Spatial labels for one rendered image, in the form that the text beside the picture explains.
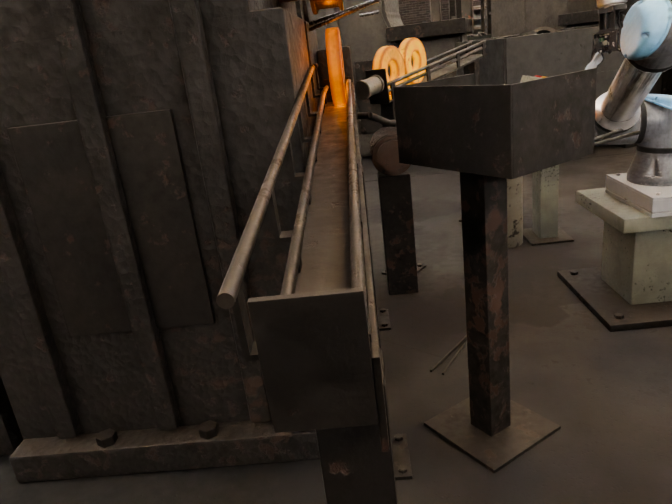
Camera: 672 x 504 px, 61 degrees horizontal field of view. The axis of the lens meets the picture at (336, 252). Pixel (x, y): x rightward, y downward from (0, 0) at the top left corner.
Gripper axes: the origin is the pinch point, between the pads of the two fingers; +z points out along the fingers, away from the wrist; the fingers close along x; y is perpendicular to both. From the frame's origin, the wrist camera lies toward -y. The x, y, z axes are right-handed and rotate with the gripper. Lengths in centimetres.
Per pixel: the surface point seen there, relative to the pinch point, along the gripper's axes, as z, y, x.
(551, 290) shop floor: 61, 9, -17
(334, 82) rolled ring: -9, 73, -39
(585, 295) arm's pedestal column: 60, 12, -5
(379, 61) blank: -16, 28, -62
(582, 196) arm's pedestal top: 32.0, 3.7, -8.7
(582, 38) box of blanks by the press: -24, -178, -78
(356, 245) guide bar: 9, 139, 24
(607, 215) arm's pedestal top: 34.7, 16.3, 2.8
